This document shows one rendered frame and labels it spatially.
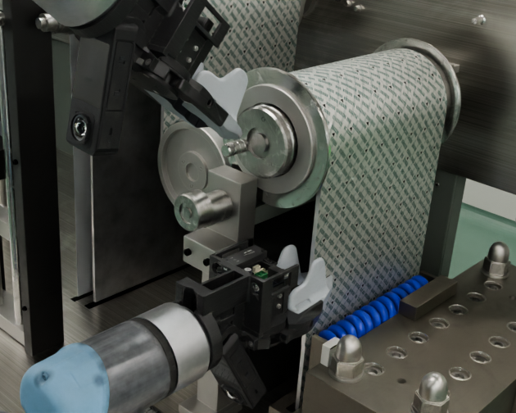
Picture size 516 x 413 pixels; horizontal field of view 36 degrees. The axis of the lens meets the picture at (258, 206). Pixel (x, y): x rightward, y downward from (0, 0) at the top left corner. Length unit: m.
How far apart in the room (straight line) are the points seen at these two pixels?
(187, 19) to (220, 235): 0.28
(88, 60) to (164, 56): 0.06
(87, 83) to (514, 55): 0.56
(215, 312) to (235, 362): 0.07
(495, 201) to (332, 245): 2.97
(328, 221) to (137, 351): 0.27
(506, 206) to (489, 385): 2.94
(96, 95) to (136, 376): 0.23
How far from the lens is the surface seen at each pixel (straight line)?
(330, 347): 0.85
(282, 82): 0.81
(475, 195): 3.85
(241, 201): 0.84
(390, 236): 0.97
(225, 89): 0.74
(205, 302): 0.71
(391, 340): 0.92
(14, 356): 1.11
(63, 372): 0.65
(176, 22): 0.68
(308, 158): 0.80
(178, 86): 0.68
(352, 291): 0.94
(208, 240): 0.86
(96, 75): 0.67
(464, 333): 0.96
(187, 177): 0.94
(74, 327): 1.15
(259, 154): 0.83
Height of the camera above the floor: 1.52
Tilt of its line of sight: 24 degrees down
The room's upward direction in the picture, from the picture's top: 4 degrees clockwise
